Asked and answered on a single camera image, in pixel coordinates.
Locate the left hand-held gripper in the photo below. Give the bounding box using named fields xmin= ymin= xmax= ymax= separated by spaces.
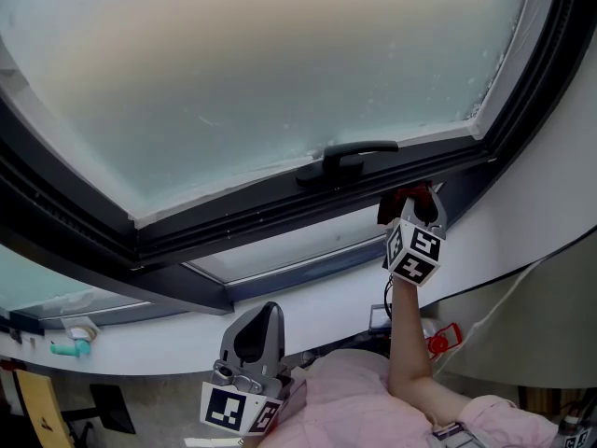
xmin=199 ymin=301 xmax=296 ymax=437

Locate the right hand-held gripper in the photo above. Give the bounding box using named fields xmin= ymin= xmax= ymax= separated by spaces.
xmin=382 ymin=184 xmax=448 ymax=287

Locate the red wiping cloth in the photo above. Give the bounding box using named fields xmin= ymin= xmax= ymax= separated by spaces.
xmin=376 ymin=180 xmax=435 ymax=226

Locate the person's right forearm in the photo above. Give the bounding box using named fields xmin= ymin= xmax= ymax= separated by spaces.
xmin=387 ymin=280 xmax=472 ymax=424

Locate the person's pink shirt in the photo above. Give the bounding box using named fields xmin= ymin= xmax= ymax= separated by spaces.
xmin=260 ymin=347 xmax=559 ymax=448

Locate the small black display device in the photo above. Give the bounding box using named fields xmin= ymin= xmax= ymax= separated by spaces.
xmin=368 ymin=303 xmax=393 ymax=336

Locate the clear plastic bottle red label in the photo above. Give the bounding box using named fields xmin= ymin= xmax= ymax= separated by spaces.
xmin=422 ymin=317 xmax=464 ymax=361

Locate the white partition panel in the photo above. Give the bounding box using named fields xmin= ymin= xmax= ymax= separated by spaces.
xmin=433 ymin=235 xmax=597 ymax=389

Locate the white tape roll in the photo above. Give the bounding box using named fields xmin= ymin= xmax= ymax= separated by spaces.
xmin=64 ymin=325 xmax=98 ymax=343

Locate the teal plastic tool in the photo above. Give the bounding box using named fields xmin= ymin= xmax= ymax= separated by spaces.
xmin=49 ymin=341 xmax=92 ymax=358

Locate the openable frosted window sash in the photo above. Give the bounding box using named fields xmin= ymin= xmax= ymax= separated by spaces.
xmin=0 ymin=0 xmax=597 ymax=270

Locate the large fixed frosted window pane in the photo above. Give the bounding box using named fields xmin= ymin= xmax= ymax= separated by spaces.
xmin=0 ymin=245 xmax=150 ymax=319

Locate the yellow chair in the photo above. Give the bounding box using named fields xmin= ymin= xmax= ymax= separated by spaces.
xmin=13 ymin=369 xmax=136 ymax=448

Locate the spare grey hand-held gripper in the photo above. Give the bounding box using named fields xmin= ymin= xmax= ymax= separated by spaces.
xmin=557 ymin=403 xmax=597 ymax=448

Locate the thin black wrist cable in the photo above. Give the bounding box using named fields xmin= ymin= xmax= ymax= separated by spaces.
xmin=382 ymin=273 xmax=396 ymax=321

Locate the black window handle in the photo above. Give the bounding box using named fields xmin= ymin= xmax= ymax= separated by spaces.
xmin=295 ymin=140 xmax=400 ymax=189

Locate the dark grey window frame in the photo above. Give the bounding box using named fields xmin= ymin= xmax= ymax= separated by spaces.
xmin=0 ymin=0 xmax=597 ymax=316

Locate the white cable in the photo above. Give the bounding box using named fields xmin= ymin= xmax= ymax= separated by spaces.
xmin=437 ymin=259 xmax=547 ymax=377

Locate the grey shoulder strap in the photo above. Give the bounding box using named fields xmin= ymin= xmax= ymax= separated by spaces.
xmin=431 ymin=422 xmax=481 ymax=448

